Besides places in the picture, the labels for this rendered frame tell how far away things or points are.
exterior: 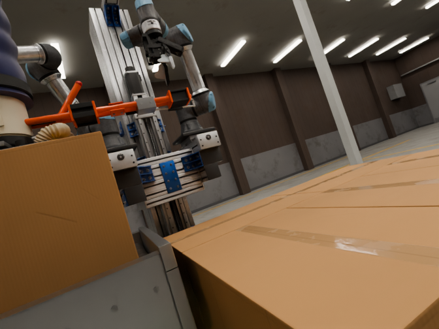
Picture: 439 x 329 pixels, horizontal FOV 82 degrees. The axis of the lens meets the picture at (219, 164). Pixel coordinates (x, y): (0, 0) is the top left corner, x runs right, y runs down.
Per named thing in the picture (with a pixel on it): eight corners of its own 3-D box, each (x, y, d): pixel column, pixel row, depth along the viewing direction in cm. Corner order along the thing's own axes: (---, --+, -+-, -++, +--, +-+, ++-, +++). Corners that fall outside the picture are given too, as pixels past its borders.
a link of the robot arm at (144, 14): (155, 3, 110) (146, -10, 102) (163, 26, 109) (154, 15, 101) (140, 11, 111) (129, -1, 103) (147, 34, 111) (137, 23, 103)
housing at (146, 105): (138, 109, 93) (134, 98, 94) (137, 115, 100) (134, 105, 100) (157, 106, 96) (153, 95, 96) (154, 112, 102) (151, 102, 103)
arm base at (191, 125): (178, 140, 167) (174, 126, 168) (198, 136, 174) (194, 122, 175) (185, 133, 154) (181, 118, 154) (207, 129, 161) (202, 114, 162)
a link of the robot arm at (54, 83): (98, 141, 142) (29, 49, 125) (84, 150, 149) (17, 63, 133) (112, 133, 151) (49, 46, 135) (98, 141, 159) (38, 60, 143)
